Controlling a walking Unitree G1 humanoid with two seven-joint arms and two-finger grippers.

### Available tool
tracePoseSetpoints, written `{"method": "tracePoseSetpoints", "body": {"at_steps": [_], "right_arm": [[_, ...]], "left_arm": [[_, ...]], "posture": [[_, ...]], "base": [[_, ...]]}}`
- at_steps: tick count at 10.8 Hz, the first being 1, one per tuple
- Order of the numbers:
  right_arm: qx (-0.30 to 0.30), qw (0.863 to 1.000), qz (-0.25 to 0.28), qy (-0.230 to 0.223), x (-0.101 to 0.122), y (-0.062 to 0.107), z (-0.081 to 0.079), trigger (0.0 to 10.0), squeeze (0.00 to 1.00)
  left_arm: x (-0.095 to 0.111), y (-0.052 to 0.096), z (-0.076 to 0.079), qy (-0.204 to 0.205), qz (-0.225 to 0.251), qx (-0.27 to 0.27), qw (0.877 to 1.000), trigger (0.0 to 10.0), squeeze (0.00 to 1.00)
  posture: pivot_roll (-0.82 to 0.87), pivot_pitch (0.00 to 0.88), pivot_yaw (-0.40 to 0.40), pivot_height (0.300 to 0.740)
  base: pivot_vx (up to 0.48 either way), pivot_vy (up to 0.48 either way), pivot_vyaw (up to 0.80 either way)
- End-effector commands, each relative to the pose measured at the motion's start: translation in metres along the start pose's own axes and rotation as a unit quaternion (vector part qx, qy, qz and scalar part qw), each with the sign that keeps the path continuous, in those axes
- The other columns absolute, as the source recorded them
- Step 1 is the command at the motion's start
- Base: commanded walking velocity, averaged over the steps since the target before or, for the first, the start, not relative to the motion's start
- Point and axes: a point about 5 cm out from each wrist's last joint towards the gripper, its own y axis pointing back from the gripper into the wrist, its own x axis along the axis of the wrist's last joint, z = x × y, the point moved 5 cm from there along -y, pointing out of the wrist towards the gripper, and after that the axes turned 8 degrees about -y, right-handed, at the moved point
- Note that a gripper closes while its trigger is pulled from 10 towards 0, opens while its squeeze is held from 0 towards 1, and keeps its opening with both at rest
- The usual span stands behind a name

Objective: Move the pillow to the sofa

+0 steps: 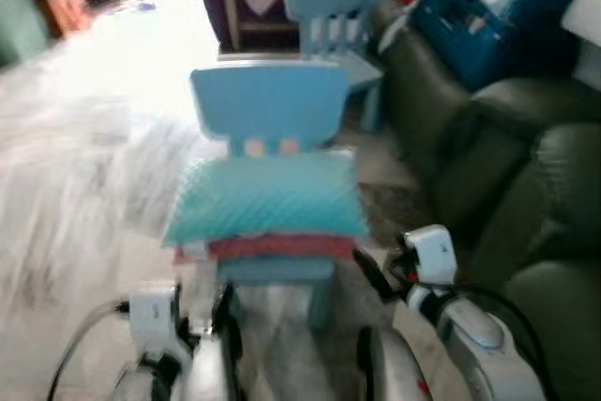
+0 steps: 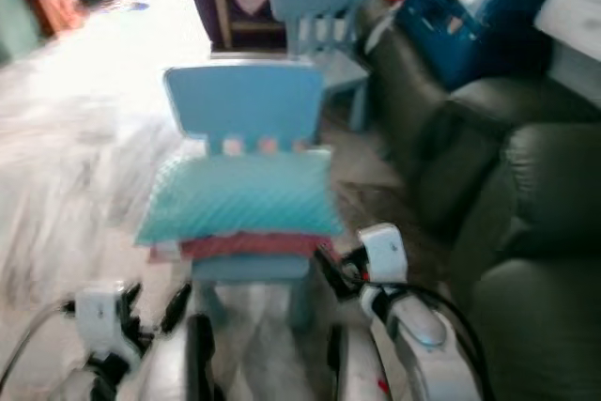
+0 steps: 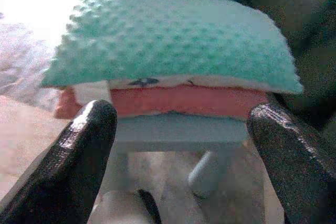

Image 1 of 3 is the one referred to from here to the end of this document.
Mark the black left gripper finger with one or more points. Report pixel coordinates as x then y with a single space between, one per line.
225 312

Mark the silver right robot leg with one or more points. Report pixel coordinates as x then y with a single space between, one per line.
390 373

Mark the dark blue storage box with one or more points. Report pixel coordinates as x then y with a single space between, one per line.
479 16

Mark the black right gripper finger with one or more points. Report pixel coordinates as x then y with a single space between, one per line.
376 279

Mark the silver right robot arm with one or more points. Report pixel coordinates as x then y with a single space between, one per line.
479 345

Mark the silver robot leg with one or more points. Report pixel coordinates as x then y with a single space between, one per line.
390 373
211 377

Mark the teal quilted pillow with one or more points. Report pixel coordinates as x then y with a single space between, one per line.
268 199

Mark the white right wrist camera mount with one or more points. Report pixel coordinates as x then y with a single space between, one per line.
434 251

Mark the dark green leather sofa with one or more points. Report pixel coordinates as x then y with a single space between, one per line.
526 232

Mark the silver left robot leg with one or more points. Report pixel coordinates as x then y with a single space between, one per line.
211 377

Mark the purple armchair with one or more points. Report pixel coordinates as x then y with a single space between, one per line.
221 16

